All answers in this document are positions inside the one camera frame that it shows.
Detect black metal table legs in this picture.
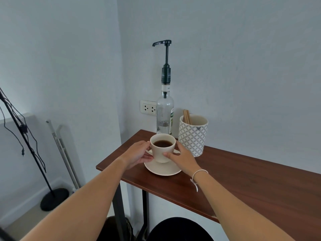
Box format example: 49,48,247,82
111,183,151,241

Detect black cable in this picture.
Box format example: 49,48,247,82
0,105,47,174

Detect person's right hand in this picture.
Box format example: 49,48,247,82
162,142,201,177

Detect black pump dispenser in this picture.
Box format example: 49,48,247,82
152,40,172,86

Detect black stand with round base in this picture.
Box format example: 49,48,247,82
0,86,70,212

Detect person's left hand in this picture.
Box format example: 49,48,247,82
123,141,154,171

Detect person's right forearm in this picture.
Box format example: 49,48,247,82
190,170,295,241

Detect person's left forearm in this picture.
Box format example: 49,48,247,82
21,156,131,241

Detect dark olive bag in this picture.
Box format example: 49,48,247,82
97,215,136,241

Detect dark coffee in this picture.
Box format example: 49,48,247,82
153,140,173,148

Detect white string bracelet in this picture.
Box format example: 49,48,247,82
190,169,209,192

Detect grey patterned ceramic holder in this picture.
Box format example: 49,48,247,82
178,114,209,157

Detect white saucer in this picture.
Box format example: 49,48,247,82
144,149,182,176

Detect bundle of wooden stir sticks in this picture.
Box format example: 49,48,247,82
183,109,193,125

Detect white coffee cup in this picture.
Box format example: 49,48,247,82
146,134,176,164

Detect white wall socket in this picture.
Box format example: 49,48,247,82
140,99,158,116

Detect white folded metal rack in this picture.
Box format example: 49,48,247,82
46,119,82,193

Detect clear glass bottle green label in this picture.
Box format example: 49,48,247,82
156,84,175,136

